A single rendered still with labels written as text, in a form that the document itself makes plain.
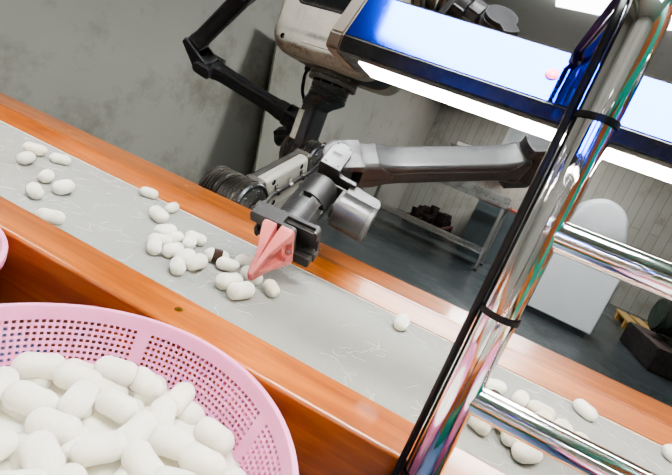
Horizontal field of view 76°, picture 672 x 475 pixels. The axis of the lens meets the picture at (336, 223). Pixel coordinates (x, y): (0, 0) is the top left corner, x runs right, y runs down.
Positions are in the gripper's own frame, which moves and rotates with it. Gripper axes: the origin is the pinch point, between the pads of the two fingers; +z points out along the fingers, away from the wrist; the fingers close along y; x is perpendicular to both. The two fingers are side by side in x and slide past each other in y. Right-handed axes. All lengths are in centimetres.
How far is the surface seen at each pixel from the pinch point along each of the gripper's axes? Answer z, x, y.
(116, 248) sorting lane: 7.1, -2.7, -15.1
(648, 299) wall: -576, 492, 364
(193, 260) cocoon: 3.5, -2.1, -6.5
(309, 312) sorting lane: -0.1, 2.9, 8.6
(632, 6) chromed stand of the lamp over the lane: -2.4, -39.4, 24.4
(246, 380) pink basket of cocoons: 16.8, -13.2, 10.9
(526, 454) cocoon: 7.0, -4.1, 35.4
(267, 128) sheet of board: -228, 167, -141
